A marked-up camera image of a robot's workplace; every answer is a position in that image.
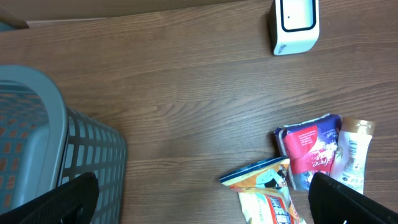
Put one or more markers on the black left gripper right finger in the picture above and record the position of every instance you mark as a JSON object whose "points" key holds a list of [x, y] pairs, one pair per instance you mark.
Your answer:
{"points": [[333, 202]]}

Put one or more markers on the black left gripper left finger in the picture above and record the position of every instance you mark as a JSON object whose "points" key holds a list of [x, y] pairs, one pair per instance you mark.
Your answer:
{"points": [[72, 202]]}

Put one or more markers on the white tube gold cap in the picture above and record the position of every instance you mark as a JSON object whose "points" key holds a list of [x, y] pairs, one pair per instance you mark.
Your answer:
{"points": [[350, 158]]}

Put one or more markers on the red purple pad package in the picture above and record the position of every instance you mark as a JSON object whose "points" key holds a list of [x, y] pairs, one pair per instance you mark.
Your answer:
{"points": [[310, 146]]}

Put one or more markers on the yellow snack bag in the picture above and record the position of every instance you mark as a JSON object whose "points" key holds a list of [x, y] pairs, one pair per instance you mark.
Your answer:
{"points": [[263, 192]]}

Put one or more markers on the white barcode scanner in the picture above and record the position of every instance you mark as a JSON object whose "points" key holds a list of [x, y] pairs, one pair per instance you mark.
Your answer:
{"points": [[294, 26]]}

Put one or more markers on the grey plastic shopping basket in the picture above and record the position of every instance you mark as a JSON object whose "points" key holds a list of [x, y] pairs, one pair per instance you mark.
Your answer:
{"points": [[45, 144]]}

